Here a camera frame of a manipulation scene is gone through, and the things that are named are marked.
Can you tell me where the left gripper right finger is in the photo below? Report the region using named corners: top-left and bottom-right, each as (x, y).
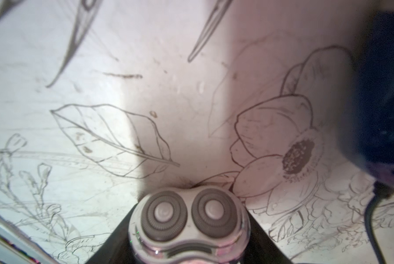
top-left (243, 212), bottom-right (293, 264)

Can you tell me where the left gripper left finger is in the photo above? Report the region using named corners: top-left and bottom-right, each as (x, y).
top-left (86, 204), bottom-right (137, 264)

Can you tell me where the black usb cable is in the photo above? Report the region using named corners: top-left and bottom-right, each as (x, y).
top-left (363, 181), bottom-right (394, 264)

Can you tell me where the blue clip bottom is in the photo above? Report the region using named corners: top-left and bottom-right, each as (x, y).
top-left (128, 185), bottom-right (250, 264)

